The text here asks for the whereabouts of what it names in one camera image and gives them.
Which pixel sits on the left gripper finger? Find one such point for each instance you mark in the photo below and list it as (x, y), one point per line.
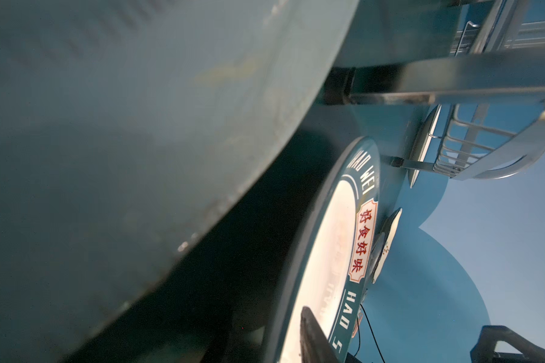
(315, 347)

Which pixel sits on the grey-green plain plate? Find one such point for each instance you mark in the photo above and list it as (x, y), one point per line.
(128, 129)

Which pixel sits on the pale green flower plate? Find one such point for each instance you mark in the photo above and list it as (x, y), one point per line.
(421, 146)

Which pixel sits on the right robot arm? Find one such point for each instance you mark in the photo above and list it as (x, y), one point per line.
(484, 350)

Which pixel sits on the chrome two-tier dish rack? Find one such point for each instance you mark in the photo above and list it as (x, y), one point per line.
(500, 60)

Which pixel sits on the white plate green lettered rim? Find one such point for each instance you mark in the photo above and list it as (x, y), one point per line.
(329, 265)

